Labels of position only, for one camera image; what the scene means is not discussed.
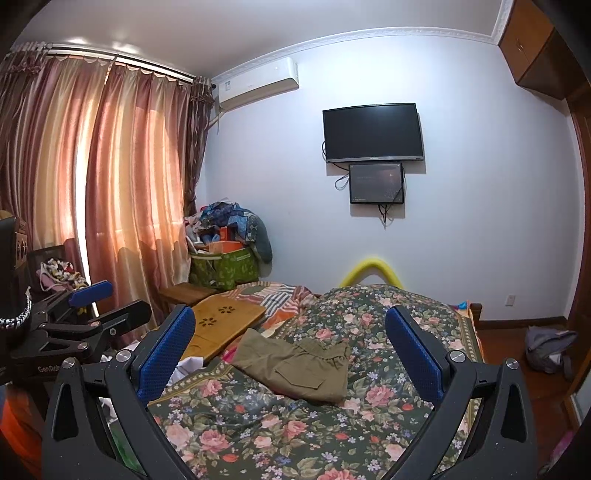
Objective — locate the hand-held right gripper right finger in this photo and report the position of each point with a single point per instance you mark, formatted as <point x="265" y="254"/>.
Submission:
<point x="415" y="355"/>

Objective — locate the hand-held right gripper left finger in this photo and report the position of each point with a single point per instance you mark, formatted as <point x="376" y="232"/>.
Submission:
<point x="161" y="355"/>

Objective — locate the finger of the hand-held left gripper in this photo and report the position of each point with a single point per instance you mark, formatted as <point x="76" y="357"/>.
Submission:
<point x="92" y="293"/>
<point x="120" y="316"/>

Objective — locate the olive khaki pants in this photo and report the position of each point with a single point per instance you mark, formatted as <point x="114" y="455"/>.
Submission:
<point x="295" y="364"/>

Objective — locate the person's left forearm orange sleeve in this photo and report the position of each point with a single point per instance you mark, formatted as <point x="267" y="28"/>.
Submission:
<point x="18" y="415"/>

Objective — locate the white cloth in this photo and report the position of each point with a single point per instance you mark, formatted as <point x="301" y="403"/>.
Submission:
<point x="189" y="367"/>

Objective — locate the dark chair with clothes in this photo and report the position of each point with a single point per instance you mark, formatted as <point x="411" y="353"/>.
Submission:
<point x="60" y="272"/>

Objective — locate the small wooden stool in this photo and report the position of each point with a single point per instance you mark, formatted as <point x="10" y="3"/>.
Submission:
<point x="184" y="293"/>

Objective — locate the bamboo lap desk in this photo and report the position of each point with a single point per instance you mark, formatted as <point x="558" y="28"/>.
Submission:
<point x="221" y="318"/>

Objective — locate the cardboard box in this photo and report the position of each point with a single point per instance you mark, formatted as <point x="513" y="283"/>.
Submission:
<point x="22" y="242"/>

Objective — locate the green fabric storage box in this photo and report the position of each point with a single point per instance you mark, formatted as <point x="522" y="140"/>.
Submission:
<point x="226" y="272"/>

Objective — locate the pink shiny curtain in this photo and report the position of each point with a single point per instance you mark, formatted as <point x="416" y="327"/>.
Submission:
<point x="124" y="184"/>

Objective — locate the grey bag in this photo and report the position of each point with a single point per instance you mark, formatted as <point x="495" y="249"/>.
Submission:
<point x="547" y="350"/>

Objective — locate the striped orange cloth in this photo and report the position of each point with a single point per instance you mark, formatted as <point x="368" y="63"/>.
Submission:
<point x="281" y="300"/>

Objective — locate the orange box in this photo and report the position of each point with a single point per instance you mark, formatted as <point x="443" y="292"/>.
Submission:
<point x="228" y="234"/>

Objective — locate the dark floral blanket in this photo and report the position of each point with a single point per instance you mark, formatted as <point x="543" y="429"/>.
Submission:
<point x="286" y="429"/>

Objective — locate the pile of clothes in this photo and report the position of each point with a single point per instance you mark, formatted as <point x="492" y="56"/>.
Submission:
<point x="231" y="217"/>

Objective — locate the pink object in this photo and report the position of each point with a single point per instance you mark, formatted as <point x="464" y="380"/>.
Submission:
<point x="562" y="450"/>

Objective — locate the dark patterned curtain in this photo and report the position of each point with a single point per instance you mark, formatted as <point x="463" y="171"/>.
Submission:
<point x="198" y="138"/>

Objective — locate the white air conditioner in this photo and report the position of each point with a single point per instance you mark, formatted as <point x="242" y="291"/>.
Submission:
<point x="258" y="83"/>

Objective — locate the wooden wardrobe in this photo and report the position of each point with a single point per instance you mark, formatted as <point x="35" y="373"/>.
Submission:
<point x="531" y="46"/>

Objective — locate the wooden bed frame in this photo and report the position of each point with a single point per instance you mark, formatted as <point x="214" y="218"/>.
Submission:
<point x="476" y="327"/>

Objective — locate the yellow padded bed rail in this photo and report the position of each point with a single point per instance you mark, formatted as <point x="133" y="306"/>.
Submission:
<point x="369" y="264"/>

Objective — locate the white wall outlet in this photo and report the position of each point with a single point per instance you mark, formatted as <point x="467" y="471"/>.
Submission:
<point x="510" y="299"/>

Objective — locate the small black wall monitor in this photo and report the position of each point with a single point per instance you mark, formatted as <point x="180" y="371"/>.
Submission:
<point x="376" y="182"/>

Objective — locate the black wall television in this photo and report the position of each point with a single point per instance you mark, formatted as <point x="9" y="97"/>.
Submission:
<point x="373" y="131"/>

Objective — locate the curtain rail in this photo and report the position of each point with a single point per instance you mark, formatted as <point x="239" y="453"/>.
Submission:
<point x="115" y="57"/>

